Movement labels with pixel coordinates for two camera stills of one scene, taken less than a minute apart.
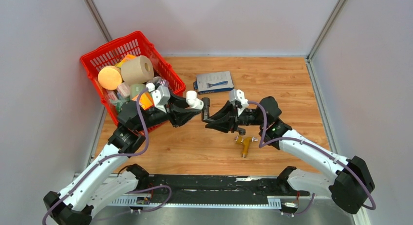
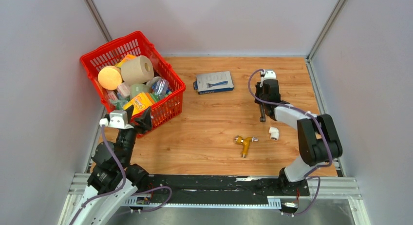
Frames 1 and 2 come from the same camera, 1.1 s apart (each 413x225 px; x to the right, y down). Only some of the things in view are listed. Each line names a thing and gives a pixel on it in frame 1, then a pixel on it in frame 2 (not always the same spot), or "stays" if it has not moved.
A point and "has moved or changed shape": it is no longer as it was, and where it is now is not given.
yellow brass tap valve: (245, 141) stays
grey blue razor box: (214, 82) stays
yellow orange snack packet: (146, 100) stays
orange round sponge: (110, 77) stays
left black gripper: (177, 116) to (146, 122)
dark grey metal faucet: (205, 103) has moved or changed shape
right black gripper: (227, 118) to (258, 87)
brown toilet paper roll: (138, 70) stays
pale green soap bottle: (136, 88) stays
